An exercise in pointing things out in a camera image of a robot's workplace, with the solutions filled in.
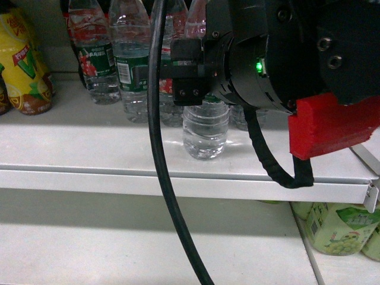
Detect black wrapped cable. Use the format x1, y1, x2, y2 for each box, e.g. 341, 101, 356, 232
243, 105, 315, 189

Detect green grape drink bottle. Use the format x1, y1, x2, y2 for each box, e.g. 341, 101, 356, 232
306, 202, 379, 256
361, 225, 379, 262

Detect yellow lemon tea bottle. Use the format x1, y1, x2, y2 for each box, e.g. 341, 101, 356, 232
1, 7, 53, 115

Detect thick black cable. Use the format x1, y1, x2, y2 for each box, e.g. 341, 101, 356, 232
147, 0, 216, 285

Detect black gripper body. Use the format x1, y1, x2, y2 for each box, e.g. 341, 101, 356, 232
137, 1, 238, 106

